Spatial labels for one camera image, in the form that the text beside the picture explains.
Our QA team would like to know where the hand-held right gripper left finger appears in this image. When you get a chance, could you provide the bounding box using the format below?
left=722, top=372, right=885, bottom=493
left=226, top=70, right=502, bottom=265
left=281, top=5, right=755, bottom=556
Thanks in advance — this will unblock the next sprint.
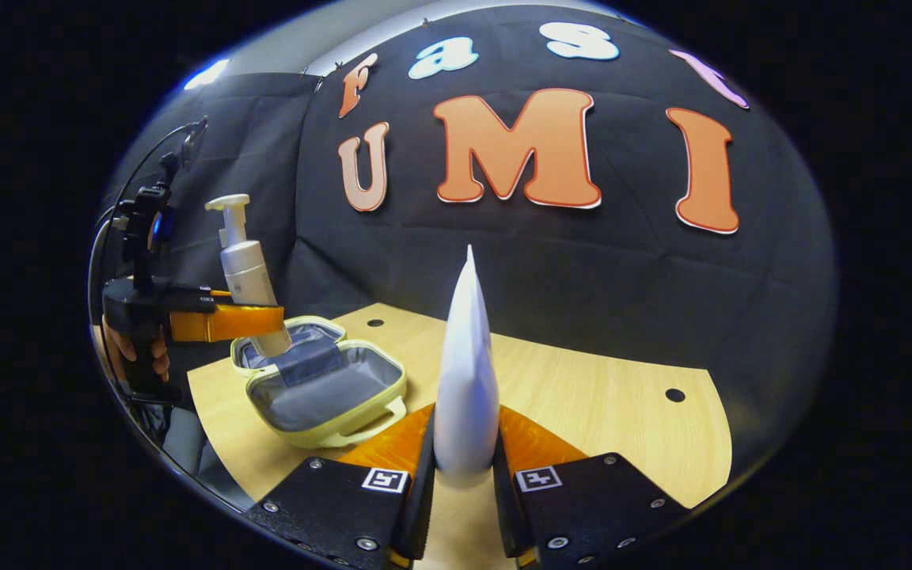
left=246, top=402, right=437, bottom=570

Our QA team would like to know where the white squeeze tube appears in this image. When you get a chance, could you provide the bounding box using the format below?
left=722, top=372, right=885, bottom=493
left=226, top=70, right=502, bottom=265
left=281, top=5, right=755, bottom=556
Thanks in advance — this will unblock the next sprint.
left=432, top=244, right=501, bottom=488

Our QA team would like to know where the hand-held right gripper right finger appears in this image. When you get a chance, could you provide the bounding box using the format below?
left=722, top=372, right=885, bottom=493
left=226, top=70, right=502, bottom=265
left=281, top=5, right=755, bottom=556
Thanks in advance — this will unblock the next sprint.
left=492, top=404, right=690, bottom=570

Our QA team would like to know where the white pump bottle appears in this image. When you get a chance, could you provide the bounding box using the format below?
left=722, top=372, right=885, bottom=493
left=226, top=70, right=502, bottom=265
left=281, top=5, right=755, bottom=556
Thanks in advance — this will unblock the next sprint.
left=204, top=193, right=292, bottom=359

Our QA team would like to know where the pale yellow small suitcase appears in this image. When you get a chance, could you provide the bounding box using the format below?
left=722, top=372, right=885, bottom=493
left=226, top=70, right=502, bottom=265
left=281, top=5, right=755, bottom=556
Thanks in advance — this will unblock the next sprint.
left=230, top=315, right=409, bottom=450

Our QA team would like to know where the ceiling light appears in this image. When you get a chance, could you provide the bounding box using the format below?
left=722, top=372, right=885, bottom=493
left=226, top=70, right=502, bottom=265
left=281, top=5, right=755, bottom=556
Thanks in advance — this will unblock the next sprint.
left=184, top=59, right=229, bottom=90

